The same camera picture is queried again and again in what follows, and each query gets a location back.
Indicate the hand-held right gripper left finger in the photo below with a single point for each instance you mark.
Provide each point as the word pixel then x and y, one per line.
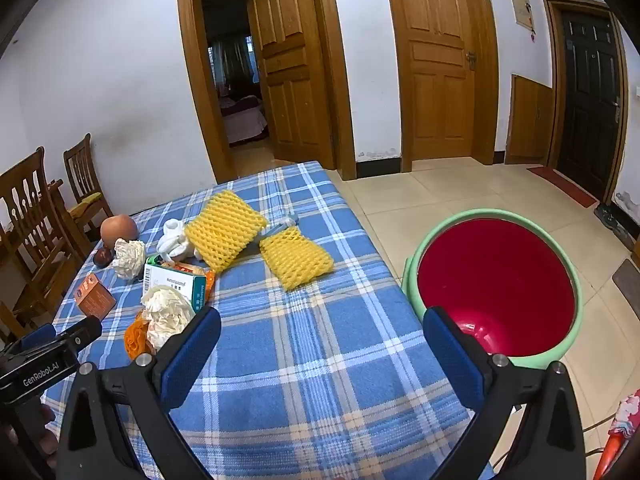
pixel 192 355

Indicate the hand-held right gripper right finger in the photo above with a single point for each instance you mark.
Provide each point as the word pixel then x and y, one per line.
pixel 455 355

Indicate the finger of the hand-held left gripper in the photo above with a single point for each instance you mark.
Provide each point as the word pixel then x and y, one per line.
pixel 82 332
pixel 36 335

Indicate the small orange box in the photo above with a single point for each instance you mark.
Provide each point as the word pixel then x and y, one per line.
pixel 94 297

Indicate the white tissue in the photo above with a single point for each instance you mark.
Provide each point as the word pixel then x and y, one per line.
pixel 129 257
pixel 167 317

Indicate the orange plastic wrapper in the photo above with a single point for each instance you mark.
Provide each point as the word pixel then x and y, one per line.
pixel 136 337

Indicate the white medicine box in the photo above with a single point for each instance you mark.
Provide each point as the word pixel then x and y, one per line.
pixel 172 282

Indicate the red bin green rim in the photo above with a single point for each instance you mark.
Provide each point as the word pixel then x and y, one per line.
pixel 500 280

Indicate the white sock bundle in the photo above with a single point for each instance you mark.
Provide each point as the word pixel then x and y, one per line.
pixel 175 242

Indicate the large yellow foam net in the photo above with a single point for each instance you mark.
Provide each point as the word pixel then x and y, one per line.
pixel 225 230

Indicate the small yellow foam net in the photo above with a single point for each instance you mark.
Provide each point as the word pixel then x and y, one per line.
pixel 295 257

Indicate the person's left hand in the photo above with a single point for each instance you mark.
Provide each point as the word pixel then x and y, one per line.
pixel 47 430

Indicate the large red date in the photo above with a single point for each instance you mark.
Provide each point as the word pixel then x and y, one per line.
pixel 101 259

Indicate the apple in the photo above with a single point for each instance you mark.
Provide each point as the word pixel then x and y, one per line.
pixel 119 230

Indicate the blue plaid blanket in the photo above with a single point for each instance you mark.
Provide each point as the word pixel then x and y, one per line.
pixel 310 340

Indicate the wooden chair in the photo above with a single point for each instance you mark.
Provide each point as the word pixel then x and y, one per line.
pixel 82 165
pixel 30 210

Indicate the red floral cloth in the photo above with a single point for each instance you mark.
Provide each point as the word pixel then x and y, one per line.
pixel 620 435

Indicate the grey floor mat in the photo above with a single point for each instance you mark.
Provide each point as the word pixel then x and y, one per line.
pixel 627 280

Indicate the red doormat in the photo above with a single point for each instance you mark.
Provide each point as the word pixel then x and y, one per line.
pixel 562 185

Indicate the pair of dark shoes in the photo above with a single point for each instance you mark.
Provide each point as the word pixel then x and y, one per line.
pixel 612 220

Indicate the bed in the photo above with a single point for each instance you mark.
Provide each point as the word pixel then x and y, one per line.
pixel 245 120

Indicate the low wooden cabinet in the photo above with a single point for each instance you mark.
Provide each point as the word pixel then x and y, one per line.
pixel 530 120

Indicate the closed wooden door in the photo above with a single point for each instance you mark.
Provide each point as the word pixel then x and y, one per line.
pixel 435 85

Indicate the black entrance door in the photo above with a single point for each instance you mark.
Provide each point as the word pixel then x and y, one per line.
pixel 590 110

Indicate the open wooden door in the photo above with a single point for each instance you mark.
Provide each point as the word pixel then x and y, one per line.
pixel 290 85

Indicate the curtain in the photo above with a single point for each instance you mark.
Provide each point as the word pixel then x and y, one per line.
pixel 232 57

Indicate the wooden door frame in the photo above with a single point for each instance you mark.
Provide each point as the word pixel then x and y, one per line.
pixel 556 85
pixel 197 85
pixel 487 110

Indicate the beige wall panel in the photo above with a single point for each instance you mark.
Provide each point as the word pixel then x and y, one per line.
pixel 520 10

